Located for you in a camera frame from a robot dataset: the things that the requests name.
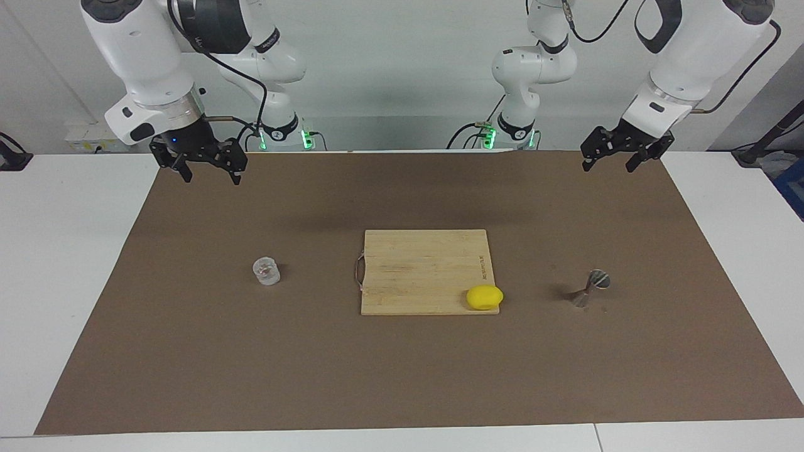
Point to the stainless steel jigger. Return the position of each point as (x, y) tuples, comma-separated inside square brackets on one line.
[(590, 289)]

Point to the black clamp stand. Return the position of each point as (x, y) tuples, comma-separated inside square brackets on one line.
[(12, 158)]

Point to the white power strip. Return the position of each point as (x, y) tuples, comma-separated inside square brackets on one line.
[(85, 135)]

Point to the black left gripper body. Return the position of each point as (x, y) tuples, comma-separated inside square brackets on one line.
[(641, 135)]

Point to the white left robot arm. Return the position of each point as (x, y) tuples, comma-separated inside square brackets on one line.
[(697, 44)]

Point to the bamboo cutting board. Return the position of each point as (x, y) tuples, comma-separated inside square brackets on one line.
[(421, 270)]

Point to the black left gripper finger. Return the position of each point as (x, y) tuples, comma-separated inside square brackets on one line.
[(597, 144), (644, 157)]

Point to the yellow lemon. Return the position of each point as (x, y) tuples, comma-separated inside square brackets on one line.
[(485, 297)]

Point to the small clear glass cup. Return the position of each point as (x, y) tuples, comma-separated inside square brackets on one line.
[(266, 272)]

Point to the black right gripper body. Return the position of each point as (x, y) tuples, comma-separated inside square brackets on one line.
[(191, 138)]

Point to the blue box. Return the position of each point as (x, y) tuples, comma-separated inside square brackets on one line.
[(793, 188)]

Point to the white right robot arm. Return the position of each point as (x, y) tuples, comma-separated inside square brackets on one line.
[(138, 50)]

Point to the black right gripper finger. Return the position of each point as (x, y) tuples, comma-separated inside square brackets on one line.
[(235, 160), (173, 157)]

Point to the brown table mat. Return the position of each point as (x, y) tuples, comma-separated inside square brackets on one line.
[(402, 376)]

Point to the black tripod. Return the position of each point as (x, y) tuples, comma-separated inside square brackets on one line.
[(763, 145)]

